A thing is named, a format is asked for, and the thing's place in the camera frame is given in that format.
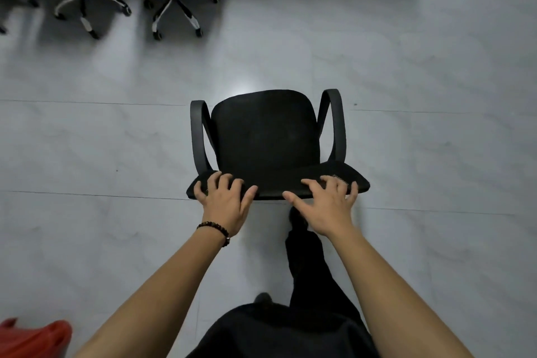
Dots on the person's right forearm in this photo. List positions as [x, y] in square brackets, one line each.
[390, 299]

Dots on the black chair with armrests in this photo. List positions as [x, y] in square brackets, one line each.
[264, 139]

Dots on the black shirt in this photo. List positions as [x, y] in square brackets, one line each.
[285, 336]

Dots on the person's right thumb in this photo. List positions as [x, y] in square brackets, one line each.
[297, 201]

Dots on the person's left little finger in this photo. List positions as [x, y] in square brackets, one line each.
[199, 190]

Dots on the red plastic bag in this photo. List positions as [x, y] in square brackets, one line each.
[35, 341]

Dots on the person's right middle finger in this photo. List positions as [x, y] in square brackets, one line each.
[329, 185]

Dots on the person's right little finger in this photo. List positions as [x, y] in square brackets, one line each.
[353, 193]

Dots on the black shoe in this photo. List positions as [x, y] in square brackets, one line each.
[298, 219]

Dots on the black trousers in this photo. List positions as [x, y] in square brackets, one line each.
[314, 278]

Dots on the person's left thumb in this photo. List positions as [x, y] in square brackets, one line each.
[250, 199]

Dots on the person's left hand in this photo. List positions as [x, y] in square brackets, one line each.
[224, 211]

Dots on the person's left middle finger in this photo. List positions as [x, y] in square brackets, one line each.
[225, 184]

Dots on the person's left forearm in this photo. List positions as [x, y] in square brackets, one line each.
[155, 299]

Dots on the person's right hand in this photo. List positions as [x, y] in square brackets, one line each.
[329, 213]

